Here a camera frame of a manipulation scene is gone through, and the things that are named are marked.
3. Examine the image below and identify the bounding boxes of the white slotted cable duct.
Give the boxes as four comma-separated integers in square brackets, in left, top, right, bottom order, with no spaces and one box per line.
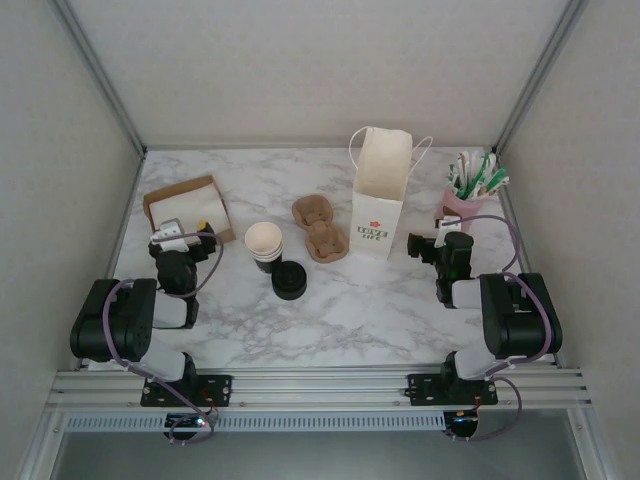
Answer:
[64,412,446,432]

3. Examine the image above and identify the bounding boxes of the small controller board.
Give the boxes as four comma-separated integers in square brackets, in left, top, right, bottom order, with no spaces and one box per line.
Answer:
[164,413,210,431]
[447,410,482,437]

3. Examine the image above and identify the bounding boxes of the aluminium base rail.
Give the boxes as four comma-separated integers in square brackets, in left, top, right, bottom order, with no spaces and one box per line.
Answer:
[47,367,596,414]

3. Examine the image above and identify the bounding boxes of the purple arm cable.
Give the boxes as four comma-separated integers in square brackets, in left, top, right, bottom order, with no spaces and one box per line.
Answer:
[102,230,225,445]
[439,213,557,443]

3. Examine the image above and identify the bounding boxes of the stack of paper cups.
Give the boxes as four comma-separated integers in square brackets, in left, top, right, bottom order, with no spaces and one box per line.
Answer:
[244,222,285,275]

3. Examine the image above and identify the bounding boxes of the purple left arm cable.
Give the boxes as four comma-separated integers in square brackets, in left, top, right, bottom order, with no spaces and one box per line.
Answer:
[102,230,225,445]

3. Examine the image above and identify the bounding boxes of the white paper napkins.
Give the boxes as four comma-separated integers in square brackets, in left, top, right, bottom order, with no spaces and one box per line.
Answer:
[149,183,232,236]

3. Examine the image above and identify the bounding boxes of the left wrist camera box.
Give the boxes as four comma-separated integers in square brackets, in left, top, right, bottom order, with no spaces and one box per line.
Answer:
[149,218,184,247]

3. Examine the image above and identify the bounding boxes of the thin aluminium table rail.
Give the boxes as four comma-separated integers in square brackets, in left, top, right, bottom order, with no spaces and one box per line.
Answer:
[142,144,496,152]

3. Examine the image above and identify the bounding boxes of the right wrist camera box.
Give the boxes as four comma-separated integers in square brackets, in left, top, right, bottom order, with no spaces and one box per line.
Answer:
[436,214,464,247]

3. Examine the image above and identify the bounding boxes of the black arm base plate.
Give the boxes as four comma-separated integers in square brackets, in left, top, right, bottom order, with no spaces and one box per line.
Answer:
[405,372,500,407]
[139,374,235,409]

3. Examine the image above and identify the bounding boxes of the aluminium frame post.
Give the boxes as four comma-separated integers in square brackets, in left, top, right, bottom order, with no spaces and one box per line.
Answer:
[47,0,147,157]
[492,0,591,154]

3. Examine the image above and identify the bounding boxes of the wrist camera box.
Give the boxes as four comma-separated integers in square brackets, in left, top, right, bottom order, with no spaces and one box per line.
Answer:
[149,218,184,247]
[436,214,464,247]

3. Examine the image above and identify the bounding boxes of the stack of black lids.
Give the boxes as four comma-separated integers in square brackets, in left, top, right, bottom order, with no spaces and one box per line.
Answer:
[271,260,308,301]

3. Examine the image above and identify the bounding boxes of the brown pulp cup carrier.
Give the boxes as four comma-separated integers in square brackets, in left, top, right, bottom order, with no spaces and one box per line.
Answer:
[291,194,350,262]

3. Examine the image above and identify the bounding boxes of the brown cardboard napkin box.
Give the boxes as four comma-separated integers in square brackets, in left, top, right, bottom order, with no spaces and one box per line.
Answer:
[143,174,237,246]

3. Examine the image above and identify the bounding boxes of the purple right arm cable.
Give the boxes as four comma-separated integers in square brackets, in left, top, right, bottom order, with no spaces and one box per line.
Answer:
[439,213,557,443]

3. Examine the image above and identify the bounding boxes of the white paper takeout bag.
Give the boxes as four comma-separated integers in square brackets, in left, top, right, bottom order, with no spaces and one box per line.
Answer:
[348,125,434,261]

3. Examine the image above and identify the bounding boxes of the pink straw holder cup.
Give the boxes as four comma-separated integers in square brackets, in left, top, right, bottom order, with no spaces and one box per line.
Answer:
[433,185,489,234]

